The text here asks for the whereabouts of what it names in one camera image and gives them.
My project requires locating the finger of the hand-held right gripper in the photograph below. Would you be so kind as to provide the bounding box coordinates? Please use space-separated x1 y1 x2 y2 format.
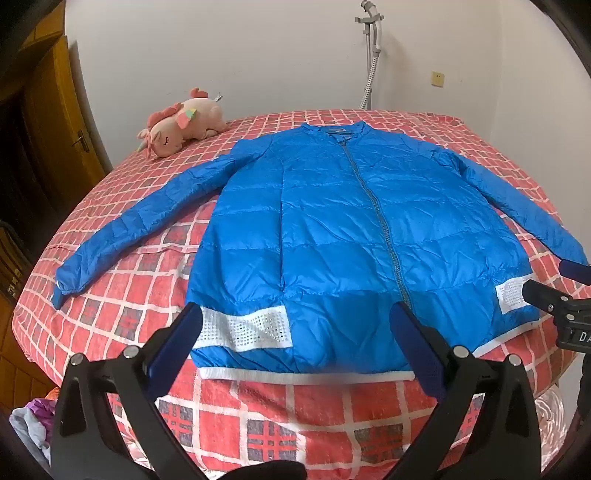
522 279 591 320
558 259 591 280

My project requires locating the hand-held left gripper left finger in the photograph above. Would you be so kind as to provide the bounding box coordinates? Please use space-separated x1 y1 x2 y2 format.
50 302 206 480

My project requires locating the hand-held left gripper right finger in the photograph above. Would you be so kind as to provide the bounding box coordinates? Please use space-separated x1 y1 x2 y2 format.
383 302 541 480

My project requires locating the blue puffer jacket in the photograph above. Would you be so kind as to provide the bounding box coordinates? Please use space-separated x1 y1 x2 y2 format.
51 121 589 384

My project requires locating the pile of mixed clothes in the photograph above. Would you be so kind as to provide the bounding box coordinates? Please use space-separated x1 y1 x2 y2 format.
9 385 61 472

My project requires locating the red plaid blanket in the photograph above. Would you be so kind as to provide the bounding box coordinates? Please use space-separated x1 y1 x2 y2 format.
11 108 587 480

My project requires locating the pink unicorn plush toy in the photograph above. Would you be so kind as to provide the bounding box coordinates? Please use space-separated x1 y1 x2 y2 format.
136 87 228 160

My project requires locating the wooden door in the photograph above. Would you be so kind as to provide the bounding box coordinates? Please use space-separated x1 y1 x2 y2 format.
0 34 114 384

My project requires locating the grey garment steamer stand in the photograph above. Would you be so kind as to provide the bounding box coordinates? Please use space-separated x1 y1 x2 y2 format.
355 0 385 110

